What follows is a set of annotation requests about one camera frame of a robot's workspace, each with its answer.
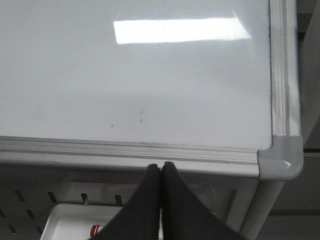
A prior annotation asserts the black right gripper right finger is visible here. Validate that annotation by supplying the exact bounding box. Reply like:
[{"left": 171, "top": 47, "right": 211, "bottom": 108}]
[{"left": 162, "top": 162, "right": 230, "bottom": 240}]

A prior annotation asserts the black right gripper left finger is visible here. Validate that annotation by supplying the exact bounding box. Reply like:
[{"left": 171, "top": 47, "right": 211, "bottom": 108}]
[{"left": 92, "top": 164, "right": 161, "bottom": 240}]

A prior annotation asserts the red capped marker in tray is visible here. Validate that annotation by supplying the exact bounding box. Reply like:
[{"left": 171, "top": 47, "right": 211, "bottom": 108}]
[{"left": 90, "top": 224, "right": 104, "bottom": 237}]

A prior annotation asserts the white plastic tray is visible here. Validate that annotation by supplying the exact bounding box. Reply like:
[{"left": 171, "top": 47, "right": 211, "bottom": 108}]
[{"left": 41, "top": 203, "right": 122, "bottom": 240}]

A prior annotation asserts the white perforated metal panel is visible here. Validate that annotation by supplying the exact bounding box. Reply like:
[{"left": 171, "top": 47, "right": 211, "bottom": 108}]
[{"left": 0, "top": 166, "right": 263, "bottom": 240}]

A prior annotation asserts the white whiteboard with aluminium frame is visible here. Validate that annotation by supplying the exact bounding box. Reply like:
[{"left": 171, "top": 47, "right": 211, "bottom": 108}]
[{"left": 0, "top": 0, "right": 303, "bottom": 181}]

